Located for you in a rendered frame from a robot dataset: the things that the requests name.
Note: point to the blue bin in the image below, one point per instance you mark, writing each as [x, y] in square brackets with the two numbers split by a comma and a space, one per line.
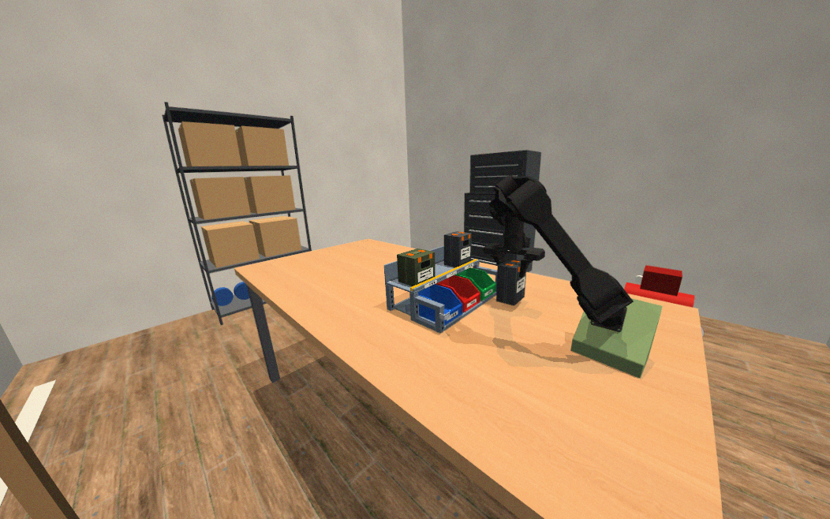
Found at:
[441, 295]

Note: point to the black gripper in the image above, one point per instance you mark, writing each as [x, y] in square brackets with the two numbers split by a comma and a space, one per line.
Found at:
[513, 242]

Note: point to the grey metal bin rack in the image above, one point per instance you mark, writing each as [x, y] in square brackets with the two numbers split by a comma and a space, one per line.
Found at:
[410, 306]

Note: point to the green open bin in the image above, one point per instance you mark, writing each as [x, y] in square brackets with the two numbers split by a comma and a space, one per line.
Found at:
[482, 281]

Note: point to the red open bin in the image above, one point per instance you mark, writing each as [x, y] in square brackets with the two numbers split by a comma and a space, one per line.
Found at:
[463, 289]

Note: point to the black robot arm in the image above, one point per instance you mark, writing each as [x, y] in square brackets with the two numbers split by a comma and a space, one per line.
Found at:
[596, 289]

